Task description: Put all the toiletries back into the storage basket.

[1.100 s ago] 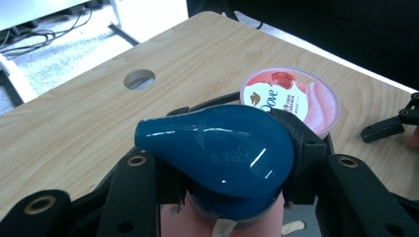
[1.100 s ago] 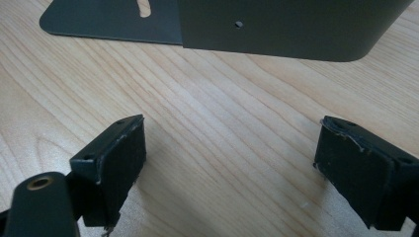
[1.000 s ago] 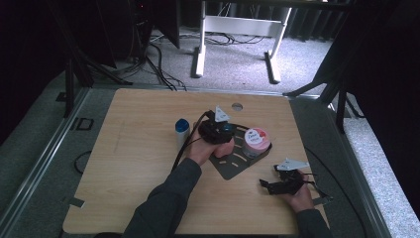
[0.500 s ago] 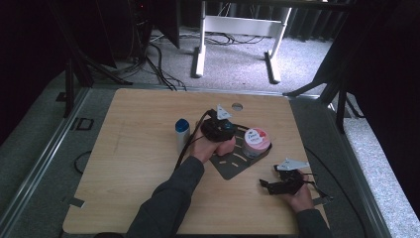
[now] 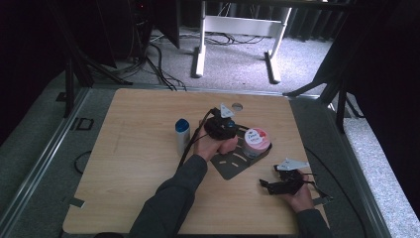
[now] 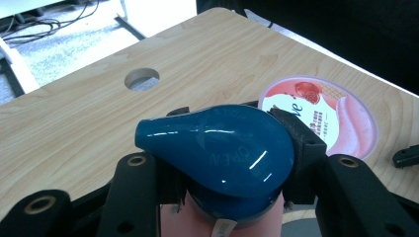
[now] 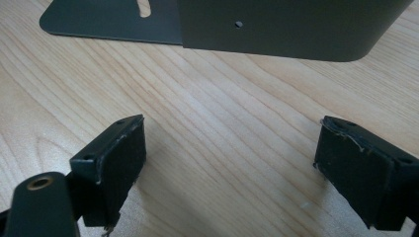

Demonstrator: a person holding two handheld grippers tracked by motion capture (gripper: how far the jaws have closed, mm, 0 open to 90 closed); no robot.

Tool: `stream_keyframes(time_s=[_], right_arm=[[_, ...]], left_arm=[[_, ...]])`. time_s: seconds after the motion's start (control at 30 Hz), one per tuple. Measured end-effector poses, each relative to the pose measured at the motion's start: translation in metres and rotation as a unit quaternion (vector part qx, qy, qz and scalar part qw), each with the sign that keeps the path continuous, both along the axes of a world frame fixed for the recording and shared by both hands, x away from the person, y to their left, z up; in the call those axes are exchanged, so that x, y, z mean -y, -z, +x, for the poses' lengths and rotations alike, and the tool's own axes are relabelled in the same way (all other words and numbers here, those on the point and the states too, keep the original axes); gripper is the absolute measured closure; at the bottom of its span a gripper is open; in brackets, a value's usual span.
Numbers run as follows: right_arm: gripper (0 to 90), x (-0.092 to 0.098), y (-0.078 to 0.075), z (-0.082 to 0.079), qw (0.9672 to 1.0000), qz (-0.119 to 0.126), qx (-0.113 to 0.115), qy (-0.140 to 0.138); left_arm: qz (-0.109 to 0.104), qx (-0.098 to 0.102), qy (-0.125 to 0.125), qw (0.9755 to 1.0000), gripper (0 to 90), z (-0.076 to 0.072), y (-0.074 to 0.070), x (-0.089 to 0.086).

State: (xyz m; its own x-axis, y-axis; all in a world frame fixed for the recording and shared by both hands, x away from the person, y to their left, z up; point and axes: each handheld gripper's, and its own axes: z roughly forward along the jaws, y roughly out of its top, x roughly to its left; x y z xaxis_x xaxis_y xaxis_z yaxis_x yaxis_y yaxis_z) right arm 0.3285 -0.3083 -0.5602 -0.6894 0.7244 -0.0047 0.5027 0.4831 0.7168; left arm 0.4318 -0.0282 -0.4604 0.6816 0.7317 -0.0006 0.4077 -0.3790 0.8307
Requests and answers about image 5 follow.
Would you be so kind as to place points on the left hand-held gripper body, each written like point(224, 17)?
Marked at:
point(219, 129)

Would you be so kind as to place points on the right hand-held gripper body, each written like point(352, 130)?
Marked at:
point(292, 181)

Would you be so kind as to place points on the white bottle with blue cap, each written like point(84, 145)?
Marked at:
point(182, 137)

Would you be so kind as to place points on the black slotted corner rack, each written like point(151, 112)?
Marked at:
point(232, 165)

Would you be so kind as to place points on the pink cream jar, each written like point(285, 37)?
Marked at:
point(257, 142)

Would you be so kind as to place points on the person's right hand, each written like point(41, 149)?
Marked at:
point(302, 200)

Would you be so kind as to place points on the person's left hand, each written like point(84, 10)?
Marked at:
point(208, 147)

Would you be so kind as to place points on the black metal stand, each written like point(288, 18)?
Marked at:
point(69, 82)
point(341, 105)

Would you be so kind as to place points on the dark computer tower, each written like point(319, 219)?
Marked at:
point(128, 29)

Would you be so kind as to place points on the dark curtain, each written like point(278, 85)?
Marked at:
point(310, 23)

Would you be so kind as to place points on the grey tape piece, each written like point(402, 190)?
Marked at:
point(73, 201)

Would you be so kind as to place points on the aluminium floor rail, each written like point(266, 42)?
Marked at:
point(49, 145)
point(360, 178)

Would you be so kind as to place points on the white desk frame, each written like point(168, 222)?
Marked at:
point(244, 25)

